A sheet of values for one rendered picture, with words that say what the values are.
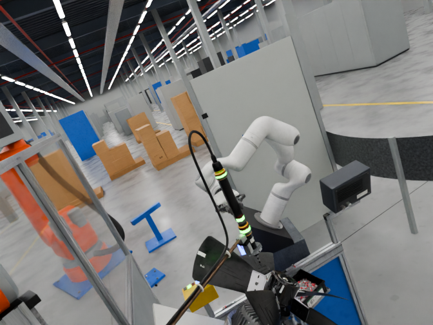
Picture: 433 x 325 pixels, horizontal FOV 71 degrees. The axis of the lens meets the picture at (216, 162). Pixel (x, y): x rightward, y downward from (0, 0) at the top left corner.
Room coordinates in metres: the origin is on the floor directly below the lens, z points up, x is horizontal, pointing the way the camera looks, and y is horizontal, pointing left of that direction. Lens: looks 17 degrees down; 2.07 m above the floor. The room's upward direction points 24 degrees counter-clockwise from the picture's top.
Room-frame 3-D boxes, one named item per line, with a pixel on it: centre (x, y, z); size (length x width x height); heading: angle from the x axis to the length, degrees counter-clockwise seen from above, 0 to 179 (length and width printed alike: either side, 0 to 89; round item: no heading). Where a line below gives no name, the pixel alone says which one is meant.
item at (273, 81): (3.01, -0.61, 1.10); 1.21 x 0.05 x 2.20; 100
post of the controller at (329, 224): (1.52, -0.45, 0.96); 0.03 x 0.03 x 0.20; 10
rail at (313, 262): (1.44, -0.03, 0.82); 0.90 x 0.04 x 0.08; 100
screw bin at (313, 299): (1.29, -0.13, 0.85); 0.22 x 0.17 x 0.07; 116
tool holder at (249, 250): (1.06, 0.01, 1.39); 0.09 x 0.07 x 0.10; 135
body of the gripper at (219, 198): (1.18, 0.02, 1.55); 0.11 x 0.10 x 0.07; 10
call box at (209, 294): (1.37, 0.36, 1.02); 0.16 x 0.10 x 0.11; 100
